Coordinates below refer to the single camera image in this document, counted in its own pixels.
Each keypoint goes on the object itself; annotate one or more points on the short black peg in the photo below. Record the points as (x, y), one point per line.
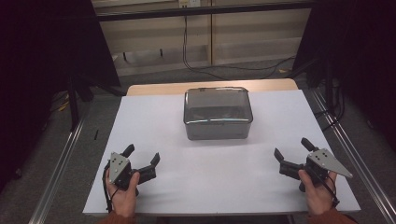
(161, 52)
(124, 56)

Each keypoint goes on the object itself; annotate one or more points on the yellow floor item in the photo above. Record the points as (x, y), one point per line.
(63, 106)

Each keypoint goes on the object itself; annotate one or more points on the person's left hand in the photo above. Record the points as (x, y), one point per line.
(124, 199)

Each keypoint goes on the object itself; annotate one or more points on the person's right hand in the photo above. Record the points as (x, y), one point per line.
(317, 196)

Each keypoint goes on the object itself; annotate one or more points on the aluminium floor rail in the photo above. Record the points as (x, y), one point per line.
(351, 149)
(59, 168)

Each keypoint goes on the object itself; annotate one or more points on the white table cover sheet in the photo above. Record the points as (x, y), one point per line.
(218, 180)

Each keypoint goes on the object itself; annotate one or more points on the black metal stand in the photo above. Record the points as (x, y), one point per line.
(74, 105)

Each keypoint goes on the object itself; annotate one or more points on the black curtain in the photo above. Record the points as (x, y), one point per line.
(37, 62)
(358, 46)

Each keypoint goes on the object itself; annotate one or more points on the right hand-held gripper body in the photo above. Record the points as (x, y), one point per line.
(320, 161)

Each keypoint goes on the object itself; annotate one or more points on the black horizontal bar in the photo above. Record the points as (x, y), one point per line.
(202, 11)

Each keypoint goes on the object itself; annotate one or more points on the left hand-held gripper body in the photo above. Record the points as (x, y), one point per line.
(117, 166)

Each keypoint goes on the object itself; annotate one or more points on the small black floor item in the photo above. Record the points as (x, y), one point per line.
(96, 134)

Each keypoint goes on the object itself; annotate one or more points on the white wall outlet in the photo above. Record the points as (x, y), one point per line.
(190, 3)

